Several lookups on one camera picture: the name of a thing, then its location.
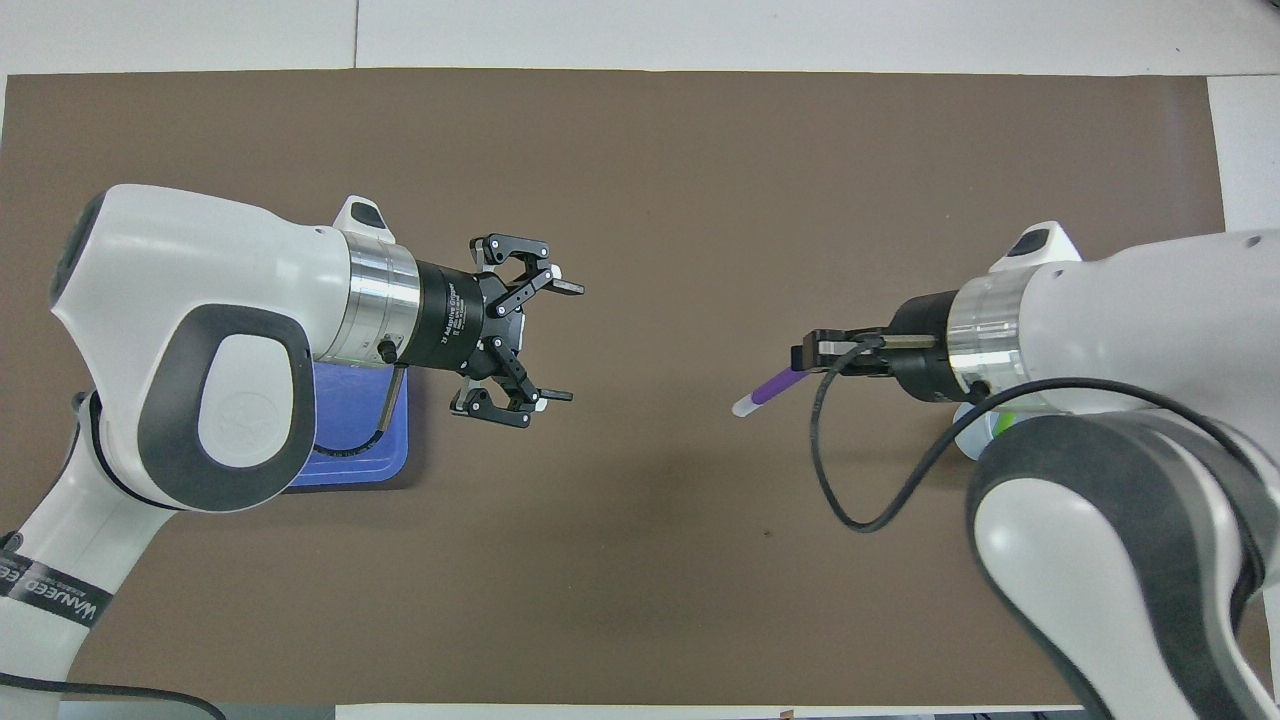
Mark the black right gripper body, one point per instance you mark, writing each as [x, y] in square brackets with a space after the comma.
[920, 350]

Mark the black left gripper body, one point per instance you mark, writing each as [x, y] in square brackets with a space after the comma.
[455, 318]

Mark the purple marker pen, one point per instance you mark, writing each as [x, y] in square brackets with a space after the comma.
[768, 390]

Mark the green marker pen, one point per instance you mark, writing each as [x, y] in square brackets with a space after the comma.
[1008, 421]

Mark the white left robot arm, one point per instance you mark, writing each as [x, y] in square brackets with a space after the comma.
[200, 260]

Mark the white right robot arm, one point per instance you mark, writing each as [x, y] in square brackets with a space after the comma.
[1150, 320]

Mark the translucent plastic cup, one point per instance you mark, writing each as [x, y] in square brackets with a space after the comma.
[972, 435]

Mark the brown table mat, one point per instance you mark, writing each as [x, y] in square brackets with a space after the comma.
[660, 180]

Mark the blue plastic tray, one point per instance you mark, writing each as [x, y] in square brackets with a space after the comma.
[350, 440]

